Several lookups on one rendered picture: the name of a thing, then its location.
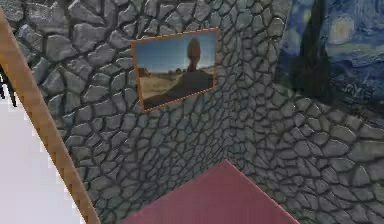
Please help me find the black door handle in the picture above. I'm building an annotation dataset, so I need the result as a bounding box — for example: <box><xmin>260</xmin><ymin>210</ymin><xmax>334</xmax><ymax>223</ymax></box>
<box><xmin>0</xmin><ymin>65</ymin><xmax>18</xmax><ymax>108</ymax></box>

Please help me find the blue starry night painting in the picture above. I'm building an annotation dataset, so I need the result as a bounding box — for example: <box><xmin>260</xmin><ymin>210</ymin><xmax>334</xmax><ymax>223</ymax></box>
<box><xmin>275</xmin><ymin>0</ymin><xmax>384</xmax><ymax>116</ymax></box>

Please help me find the orange framed desert picture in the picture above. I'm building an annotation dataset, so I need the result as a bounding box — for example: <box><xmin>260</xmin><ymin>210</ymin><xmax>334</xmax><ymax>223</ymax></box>
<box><xmin>129</xmin><ymin>27</ymin><xmax>220</xmax><ymax>113</ymax></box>

